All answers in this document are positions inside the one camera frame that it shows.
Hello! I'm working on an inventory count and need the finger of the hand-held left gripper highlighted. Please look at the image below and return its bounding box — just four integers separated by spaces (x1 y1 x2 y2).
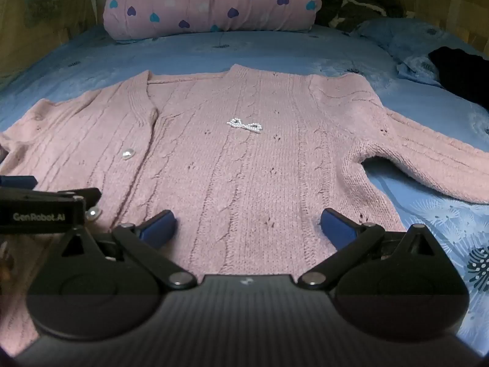
0 175 38 190
57 187 102 209

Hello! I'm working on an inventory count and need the pink heart print pillow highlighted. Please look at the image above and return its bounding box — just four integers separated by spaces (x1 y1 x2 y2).
103 0 322 41

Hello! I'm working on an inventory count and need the black cloth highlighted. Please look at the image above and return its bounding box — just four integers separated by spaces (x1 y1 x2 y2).
428 46 489 105

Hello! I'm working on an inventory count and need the blue dandelion print bed sheet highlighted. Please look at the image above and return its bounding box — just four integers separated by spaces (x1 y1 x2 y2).
0 23 489 354

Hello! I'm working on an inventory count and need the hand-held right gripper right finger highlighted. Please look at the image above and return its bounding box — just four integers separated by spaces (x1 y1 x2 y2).
297 207 448 291

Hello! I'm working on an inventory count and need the pink knitted cardigan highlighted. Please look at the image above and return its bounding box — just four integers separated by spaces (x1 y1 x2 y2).
0 64 489 357

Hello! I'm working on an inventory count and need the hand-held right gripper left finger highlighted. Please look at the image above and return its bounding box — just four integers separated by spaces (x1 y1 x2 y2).
49 209 198 291

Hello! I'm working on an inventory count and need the blue pillow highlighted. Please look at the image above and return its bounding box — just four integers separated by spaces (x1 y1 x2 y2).
357 17 478 87

